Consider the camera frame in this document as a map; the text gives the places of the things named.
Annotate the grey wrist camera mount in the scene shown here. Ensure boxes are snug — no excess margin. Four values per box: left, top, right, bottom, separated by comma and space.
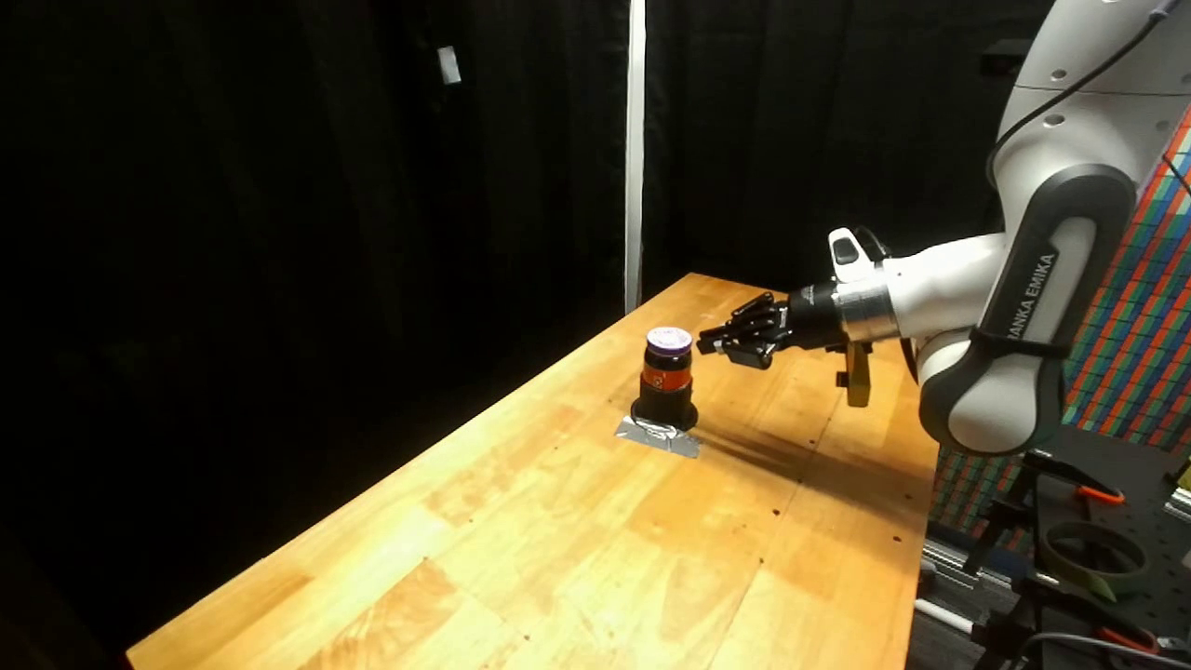
828, 225, 888, 284

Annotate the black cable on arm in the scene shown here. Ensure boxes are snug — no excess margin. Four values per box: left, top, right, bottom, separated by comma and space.
986, 0, 1176, 169

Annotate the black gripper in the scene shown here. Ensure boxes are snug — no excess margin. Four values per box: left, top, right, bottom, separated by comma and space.
694, 284, 849, 374

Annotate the black curtain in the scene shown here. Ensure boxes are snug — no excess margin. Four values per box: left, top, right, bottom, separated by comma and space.
0, 0, 1056, 662

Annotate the orange handled black clamp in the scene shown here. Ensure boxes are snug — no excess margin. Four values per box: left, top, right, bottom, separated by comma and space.
989, 452, 1134, 564

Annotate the aluminium frame rail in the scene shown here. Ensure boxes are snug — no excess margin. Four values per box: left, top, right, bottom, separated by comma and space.
913, 529, 1040, 650

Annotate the dark tape roll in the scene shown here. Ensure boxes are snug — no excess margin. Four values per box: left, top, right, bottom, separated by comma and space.
1040, 516, 1155, 602

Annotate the small red black object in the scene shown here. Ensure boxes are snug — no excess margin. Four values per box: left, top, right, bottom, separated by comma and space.
632, 324, 701, 437

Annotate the grey duct tape piece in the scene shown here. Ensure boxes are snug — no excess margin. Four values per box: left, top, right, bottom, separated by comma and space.
615, 414, 666, 452
658, 425, 707, 462

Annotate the tan block under wrist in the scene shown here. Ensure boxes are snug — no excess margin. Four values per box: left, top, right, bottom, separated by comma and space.
840, 339, 876, 414

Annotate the white vertical pole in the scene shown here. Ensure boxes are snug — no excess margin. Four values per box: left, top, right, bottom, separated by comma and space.
622, 0, 653, 313

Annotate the multicoloured patterned panel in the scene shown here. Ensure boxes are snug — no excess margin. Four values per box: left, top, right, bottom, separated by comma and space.
928, 110, 1191, 541

